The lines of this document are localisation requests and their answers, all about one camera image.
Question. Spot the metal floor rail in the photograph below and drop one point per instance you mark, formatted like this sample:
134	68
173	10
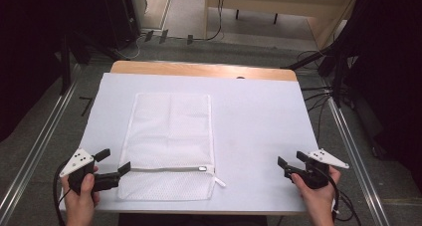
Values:
40	143
352	153

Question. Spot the black metal stand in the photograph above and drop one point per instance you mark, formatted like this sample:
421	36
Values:
65	70
338	76

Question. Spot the white mesh laundry bag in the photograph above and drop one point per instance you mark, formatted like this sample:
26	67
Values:
169	133

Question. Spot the person's right hand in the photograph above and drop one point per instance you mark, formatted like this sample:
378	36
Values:
318	199

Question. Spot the person's left hand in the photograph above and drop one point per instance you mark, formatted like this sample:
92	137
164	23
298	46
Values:
79	204

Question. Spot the wooden table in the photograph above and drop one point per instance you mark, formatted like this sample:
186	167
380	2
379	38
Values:
199	69

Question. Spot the black curtain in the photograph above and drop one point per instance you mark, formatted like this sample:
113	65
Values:
30	53
391	70

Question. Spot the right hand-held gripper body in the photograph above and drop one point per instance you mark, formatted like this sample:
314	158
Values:
316	176

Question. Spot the light wooden bench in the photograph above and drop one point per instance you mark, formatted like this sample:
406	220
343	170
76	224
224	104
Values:
282	2

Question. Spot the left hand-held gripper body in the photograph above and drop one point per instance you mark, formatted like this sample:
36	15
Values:
77	162

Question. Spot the white table cover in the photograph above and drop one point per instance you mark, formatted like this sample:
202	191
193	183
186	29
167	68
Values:
258	119

